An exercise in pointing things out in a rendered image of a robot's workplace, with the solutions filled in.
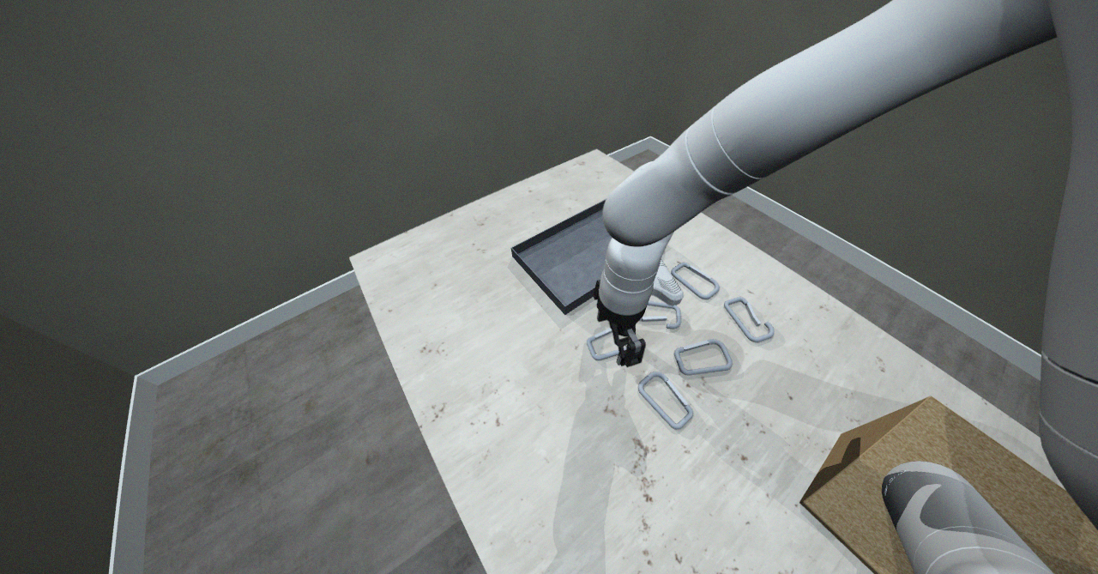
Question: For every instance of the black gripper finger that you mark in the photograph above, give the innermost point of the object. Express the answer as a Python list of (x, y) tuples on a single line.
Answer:
[(600, 318), (635, 348)]

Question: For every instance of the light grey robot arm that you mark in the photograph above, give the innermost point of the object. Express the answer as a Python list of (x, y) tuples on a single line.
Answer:
[(903, 50)]

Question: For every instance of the grey carabiner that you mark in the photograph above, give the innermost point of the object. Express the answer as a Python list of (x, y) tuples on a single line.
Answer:
[(591, 349), (664, 318), (753, 318), (657, 408), (700, 273), (707, 369)]

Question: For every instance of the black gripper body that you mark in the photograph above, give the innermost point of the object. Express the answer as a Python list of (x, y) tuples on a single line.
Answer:
[(626, 321)]

